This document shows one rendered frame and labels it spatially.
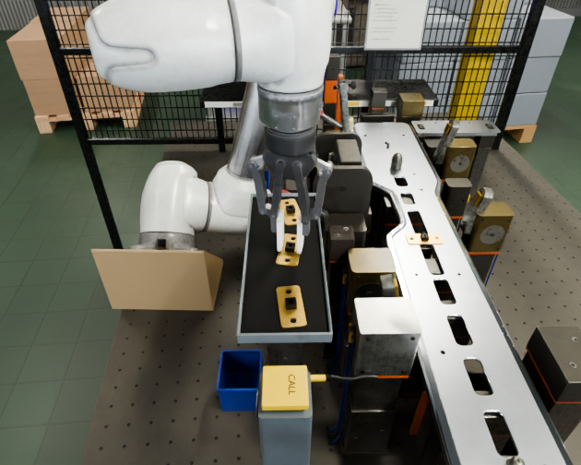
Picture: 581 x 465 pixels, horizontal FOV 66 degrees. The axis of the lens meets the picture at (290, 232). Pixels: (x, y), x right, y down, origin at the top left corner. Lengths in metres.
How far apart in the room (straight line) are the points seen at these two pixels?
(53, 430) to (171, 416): 1.01
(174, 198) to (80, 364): 1.15
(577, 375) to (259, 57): 0.71
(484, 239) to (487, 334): 0.34
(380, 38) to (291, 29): 1.38
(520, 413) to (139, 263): 0.92
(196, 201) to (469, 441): 0.90
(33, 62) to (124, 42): 3.63
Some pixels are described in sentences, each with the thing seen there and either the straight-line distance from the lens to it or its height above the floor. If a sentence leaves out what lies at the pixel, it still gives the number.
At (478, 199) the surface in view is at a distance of 1.15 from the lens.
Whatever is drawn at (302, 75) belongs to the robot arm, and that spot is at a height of 1.49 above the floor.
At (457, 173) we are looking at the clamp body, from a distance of 1.51.
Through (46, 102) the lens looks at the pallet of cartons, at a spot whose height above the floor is 0.25.
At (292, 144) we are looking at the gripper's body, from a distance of 0.63.
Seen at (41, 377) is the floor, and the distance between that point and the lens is 2.28.
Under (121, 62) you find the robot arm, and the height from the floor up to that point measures 1.52.
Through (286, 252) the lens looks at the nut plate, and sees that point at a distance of 0.78.
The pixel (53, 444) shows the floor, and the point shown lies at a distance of 2.07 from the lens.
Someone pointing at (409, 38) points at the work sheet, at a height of 1.19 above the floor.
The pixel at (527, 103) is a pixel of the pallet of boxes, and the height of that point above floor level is 0.33.
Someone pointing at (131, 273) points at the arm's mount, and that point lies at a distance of 1.28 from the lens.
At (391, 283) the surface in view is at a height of 1.10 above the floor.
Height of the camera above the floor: 1.68
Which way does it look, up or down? 38 degrees down
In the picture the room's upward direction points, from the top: straight up
